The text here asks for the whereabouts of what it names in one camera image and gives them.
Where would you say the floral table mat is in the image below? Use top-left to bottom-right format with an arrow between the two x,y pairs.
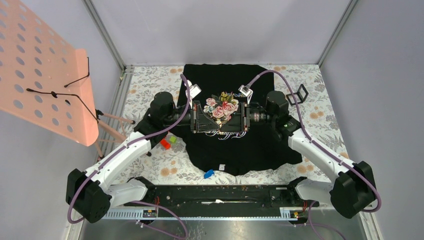
116,64 -> 348,185

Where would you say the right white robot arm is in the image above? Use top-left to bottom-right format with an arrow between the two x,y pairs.
220,90 -> 382,219

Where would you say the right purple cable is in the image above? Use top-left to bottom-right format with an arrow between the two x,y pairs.
246,69 -> 382,240

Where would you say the pink perforated music stand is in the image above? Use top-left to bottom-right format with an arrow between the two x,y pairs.
0,0 -> 122,160

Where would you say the orange red block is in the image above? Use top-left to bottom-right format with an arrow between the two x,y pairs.
160,139 -> 171,150

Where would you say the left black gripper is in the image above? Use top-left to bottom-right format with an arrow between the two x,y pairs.
164,100 -> 220,133

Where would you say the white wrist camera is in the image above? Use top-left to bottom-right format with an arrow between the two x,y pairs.
184,80 -> 202,99
238,85 -> 253,105

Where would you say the purple cable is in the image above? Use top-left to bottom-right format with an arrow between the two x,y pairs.
246,69 -> 382,240
67,73 -> 193,240

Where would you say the green cube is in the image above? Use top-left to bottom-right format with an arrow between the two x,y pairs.
169,136 -> 177,144

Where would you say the black brooch box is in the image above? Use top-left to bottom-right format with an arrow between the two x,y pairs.
286,83 -> 309,106

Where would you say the blue clip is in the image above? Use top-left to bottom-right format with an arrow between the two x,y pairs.
203,169 -> 215,179

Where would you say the black floral t-shirt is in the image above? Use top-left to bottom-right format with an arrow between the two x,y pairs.
171,64 -> 302,176

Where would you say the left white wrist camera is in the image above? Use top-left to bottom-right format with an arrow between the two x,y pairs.
184,80 -> 202,99

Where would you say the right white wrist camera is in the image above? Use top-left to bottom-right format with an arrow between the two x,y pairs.
238,85 -> 253,105

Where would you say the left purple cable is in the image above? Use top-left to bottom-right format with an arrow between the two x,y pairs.
67,73 -> 193,240

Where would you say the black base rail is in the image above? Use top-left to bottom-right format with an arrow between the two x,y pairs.
142,185 -> 320,215

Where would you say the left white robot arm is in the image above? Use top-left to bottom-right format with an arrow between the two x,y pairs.
65,91 -> 220,224

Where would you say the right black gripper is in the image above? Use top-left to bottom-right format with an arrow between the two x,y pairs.
220,102 -> 276,133

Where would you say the grey cable duct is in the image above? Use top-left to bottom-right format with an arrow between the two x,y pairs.
101,207 -> 299,221

